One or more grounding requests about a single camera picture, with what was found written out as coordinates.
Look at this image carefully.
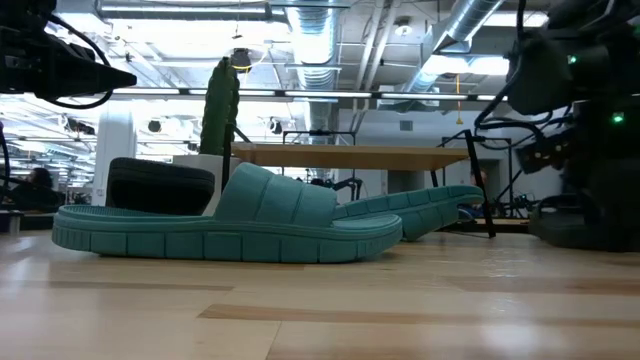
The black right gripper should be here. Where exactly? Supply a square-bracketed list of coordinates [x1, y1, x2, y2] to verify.
[505, 19, 640, 117]

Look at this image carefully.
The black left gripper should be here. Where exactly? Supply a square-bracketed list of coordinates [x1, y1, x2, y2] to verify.
[0, 24, 138, 101]

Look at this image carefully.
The teal rubber slide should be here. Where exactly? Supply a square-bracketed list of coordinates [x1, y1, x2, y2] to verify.
[332, 184, 486, 243]
[51, 162, 404, 265]

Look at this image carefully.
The wooden shelf with black legs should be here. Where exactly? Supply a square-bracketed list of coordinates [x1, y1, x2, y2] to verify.
[221, 124, 499, 240]

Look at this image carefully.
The white building column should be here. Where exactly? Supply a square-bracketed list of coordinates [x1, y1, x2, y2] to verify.
[91, 102, 138, 207]

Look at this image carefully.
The yellow hanging tag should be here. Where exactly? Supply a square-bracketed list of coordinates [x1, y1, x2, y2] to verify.
[453, 73, 465, 126]

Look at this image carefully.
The green cactus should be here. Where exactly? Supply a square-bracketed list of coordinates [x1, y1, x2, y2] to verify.
[199, 55, 242, 157]

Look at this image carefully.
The white planter pot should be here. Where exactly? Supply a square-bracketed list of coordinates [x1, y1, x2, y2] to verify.
[172, 153, 246, 218]

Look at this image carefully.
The black ceiling device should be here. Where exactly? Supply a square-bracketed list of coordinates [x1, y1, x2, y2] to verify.
[230, 47, 253, 74]

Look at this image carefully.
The long ceiling light bar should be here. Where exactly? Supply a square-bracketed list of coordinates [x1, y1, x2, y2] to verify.
[112, 87, 509, 104]

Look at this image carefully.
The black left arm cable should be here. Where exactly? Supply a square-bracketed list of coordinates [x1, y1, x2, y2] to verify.
[44, 13, 114, 111]

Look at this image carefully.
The silver smooth ceiling duct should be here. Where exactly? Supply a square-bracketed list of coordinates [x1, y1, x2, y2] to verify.
[399, 0, 506, 96]

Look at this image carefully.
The black metal table frame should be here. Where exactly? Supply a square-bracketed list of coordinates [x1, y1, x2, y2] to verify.
[0, 208, 57, 234]
[442, 218, 532, 235]

